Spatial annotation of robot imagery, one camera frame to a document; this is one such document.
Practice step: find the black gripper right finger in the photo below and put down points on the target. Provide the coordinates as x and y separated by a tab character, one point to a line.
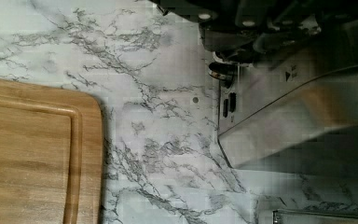
262	15

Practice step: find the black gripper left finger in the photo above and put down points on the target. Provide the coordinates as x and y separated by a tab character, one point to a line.
244	40

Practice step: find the bamboo cutting board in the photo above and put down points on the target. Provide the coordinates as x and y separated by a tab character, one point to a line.
51	155

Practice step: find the silver two-slot toaster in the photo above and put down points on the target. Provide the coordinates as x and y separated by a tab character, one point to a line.
291	98

